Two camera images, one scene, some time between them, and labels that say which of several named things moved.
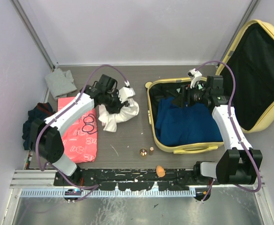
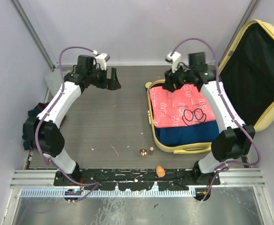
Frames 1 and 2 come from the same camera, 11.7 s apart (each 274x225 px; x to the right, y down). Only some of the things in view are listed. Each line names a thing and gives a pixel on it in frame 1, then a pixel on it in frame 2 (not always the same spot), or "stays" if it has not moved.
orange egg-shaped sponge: x=160 y=171 stays
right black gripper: x=185 y=96 to x=171 y=79
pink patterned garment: x=80 y=136 to x=185 y=105
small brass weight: x=151 y=151 stays
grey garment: x=61 y=83 stays
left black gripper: x=116 y=108 to x=112 y=84
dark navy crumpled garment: x=41 y=111 stays
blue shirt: x=176 y=125 stays
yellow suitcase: x=251 y=76 stays
